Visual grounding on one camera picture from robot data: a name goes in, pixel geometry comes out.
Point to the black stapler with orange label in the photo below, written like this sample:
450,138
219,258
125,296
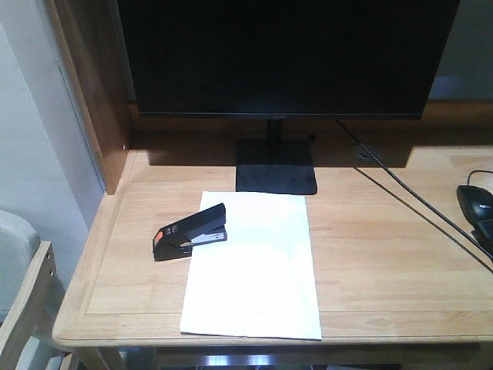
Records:
177,240

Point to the white paper sheet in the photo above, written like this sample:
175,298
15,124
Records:
260,281

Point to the black computer monitor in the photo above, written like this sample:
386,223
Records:
279,60

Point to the black computer mouse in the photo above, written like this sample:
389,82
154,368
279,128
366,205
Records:
475,203

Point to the wooden chair with beige cushion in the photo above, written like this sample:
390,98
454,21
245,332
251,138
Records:
30,292

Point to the black keyboard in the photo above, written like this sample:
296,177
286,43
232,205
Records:
483,234

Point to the grey desk cable grommet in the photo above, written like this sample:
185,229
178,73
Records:
369,154

